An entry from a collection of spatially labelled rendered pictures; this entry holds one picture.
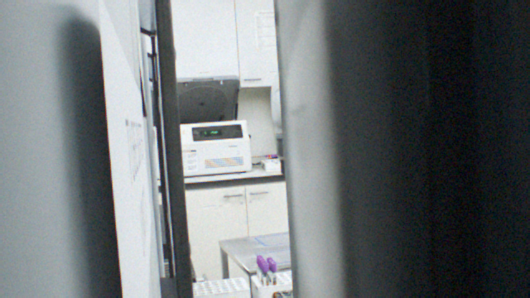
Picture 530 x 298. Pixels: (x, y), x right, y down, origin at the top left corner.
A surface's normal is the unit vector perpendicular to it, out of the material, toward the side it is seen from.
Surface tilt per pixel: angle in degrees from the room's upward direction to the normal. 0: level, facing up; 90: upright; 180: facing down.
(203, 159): 90
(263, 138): 90
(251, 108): 90
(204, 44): 90
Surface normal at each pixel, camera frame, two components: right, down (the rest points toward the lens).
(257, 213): 0.20, 0.04
